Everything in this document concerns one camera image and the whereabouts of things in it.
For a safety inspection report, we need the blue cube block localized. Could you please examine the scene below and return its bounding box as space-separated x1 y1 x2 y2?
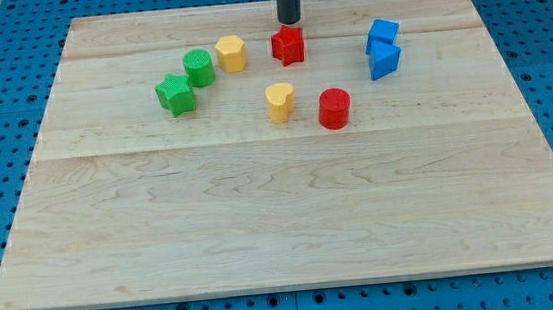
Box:
365 18 400 55

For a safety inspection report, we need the green star block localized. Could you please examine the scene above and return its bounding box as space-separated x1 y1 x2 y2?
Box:
154 74 196 117

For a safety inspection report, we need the yellow hexagon block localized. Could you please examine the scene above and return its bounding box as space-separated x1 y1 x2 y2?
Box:
215 35 247 74

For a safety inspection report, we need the green cylinder block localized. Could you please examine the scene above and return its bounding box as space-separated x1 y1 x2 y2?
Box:
182 48 216 88

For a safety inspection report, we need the wooden board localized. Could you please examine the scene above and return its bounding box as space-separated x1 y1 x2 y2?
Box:
0 0 553 310

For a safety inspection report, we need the red star block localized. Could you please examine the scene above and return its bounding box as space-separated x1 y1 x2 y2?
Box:
271 25 306 67

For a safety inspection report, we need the red cylinder block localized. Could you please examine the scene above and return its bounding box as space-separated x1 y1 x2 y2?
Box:
318 87 351 130

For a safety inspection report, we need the blue triangle block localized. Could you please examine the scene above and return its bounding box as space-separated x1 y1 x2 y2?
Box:
368 41 401 80

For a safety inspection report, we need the yellow heart block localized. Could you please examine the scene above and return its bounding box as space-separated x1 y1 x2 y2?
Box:
265 82 295 124

